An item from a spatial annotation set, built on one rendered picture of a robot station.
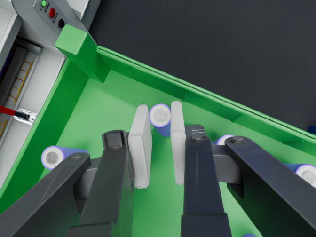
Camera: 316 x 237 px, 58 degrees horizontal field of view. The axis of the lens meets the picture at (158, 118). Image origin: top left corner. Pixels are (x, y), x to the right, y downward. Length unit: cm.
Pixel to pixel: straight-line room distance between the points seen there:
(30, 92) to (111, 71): 43
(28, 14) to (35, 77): 18
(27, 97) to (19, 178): 45
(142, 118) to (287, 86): 68
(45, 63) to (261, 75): 55
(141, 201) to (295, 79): 65
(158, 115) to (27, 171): 13
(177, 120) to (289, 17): 76
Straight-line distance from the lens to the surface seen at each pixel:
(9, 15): 55
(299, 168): 22
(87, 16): 85
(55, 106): 26
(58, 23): 65
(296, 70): 85
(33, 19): 58
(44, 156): 23
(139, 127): 16
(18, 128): 70
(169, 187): 27
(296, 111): 82
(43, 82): 70
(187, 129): 17
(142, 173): 15
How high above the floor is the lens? 75
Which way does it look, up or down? 80 degrees down
